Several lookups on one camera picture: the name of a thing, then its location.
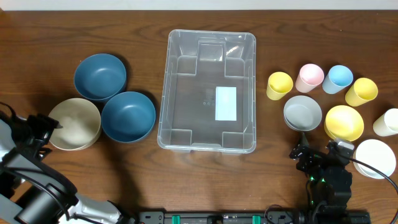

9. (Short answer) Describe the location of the beige plastic bowl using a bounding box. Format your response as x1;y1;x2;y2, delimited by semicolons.
49;98;101;151

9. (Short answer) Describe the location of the dark blue bowl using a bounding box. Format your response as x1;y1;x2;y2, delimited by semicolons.
101;91;156;143
74;54;127;102

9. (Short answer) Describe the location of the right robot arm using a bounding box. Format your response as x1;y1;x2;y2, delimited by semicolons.
289;132;354;223

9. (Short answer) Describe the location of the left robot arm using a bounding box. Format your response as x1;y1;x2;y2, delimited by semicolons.
1;114;137;224

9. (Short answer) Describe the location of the clear plastic storage container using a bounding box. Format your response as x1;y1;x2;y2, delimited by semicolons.
157;29;256;154

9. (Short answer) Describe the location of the grey plastic bowl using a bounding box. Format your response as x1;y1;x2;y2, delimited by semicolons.
283;95;322;131

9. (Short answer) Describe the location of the yellow plastic bowl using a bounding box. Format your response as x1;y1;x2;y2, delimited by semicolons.
324;105;364;141

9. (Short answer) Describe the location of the yellow plastic cup left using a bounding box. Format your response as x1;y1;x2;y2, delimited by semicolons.
266;72;294;101

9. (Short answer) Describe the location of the yellow plastic cup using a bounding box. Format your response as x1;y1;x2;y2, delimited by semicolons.
266;72;294;101
345;78;378;106

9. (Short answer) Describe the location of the pink plastic cup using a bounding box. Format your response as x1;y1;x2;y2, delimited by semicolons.
295;63;325;93

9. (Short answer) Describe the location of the white plastic bowl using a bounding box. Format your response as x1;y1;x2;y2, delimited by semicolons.
353;139;397;177

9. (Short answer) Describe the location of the light blue plastic cup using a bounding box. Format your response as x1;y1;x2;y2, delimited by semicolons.
322;65;353;95

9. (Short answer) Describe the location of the yellow plastic cup right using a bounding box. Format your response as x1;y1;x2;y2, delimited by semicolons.
345;78;378;106

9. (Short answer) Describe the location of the cream plastic cup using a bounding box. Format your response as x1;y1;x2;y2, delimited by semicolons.
373;108;398;137

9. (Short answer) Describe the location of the black right camera cable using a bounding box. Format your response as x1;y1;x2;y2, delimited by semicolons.
345;154;398;224

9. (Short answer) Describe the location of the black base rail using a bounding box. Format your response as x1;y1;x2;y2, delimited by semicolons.
137;209;371;224

